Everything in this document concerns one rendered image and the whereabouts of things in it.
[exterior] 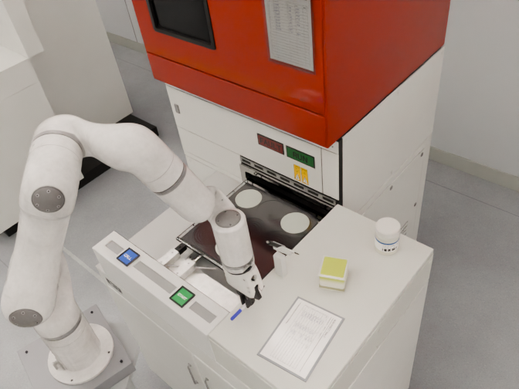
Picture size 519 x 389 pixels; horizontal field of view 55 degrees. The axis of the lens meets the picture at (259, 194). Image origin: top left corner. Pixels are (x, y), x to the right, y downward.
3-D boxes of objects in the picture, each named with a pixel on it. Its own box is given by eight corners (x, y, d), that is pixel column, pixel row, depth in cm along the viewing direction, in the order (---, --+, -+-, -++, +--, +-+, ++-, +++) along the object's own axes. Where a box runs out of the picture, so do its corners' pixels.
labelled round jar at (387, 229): (381, 235, 156) (383, 213, 150) (402, 245, 153) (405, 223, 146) (369, 248, 153) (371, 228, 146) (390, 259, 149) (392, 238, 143)
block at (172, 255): (174, 252, 172) (172, 247, 170) (181, 257, 170) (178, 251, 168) (156, 268, 168) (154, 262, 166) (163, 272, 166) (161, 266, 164)
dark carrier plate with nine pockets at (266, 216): (247, 183, 192) (247, 182, 192) (320, 220, 174) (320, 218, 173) (181, 238, 175) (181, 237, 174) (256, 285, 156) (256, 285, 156)
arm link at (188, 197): (142, 157, 115) (215, 226, 135) (152, 200, 104) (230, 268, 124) (174, 134, 114) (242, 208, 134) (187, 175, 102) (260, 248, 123)
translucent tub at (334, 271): (323, 268, 149) (323, 254, 145) (349, 273, 147) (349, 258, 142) (318, 289, 144) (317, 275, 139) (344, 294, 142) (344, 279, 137)
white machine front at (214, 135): (188, 151, 223) (167, 70, 196) (342, 228, 180) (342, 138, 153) (183, 155, 222) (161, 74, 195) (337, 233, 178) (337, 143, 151)
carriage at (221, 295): (174, 257, 175) (172, 252, 173) (252, 310, 155) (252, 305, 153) (157, 272, 171) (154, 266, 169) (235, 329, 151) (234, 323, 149)
